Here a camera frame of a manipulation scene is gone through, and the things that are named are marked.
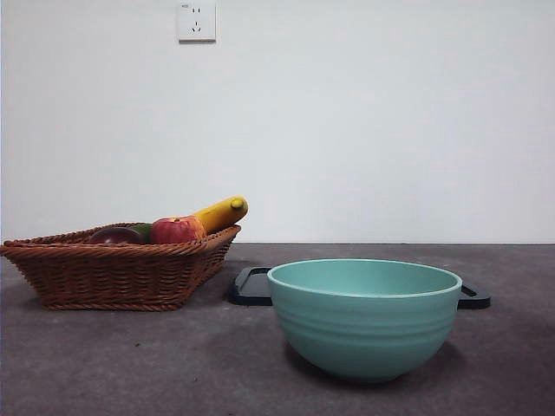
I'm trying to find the dark red plum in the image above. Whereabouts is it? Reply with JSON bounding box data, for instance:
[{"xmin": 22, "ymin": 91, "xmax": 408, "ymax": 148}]
[{"xmin": 88, "ymin": 225, "xmax": 146, "ymax": 245}]

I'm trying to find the red apple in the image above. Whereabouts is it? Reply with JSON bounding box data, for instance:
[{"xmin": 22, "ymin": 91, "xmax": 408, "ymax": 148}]
[{"xmin": 150, "ymin": 216, "xmax": 206, "ymax": 244}]

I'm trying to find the white wall socket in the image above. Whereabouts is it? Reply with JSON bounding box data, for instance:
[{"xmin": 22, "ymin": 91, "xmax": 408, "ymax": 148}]
[{"xmin": 177, "ymin": 1, "xmax": 218, "ymax": 44}]

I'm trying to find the brown wicker basket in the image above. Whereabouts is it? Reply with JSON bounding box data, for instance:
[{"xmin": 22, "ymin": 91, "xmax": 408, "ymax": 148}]
[{"xmin": 0, "ymin": 223, "xmax": 243, "ymax": 312}]

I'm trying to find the black rectangular tray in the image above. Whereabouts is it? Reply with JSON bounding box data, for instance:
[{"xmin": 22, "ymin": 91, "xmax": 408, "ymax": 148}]
[{"xmin": 227, "ymin": 266, "xmax": 493, "ymax": 310}]

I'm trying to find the teal ribbed bowl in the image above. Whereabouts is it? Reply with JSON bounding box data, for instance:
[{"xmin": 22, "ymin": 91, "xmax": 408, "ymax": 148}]
[{"xmin": 266, "ymin": 258, "xmax": 465, "ymax": 385}]

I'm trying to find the green avocado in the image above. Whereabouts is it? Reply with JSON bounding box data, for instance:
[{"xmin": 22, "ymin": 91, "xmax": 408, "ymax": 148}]
[{"xmin": 129, "ymin": 223, "xmax": 153, "ymax": 244}]

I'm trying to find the yellow banana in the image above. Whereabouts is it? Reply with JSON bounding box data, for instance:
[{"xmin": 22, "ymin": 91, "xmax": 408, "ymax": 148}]
[{"xmin": 190, "ymin": 195, "xmax": 250, "ymax": 236}]

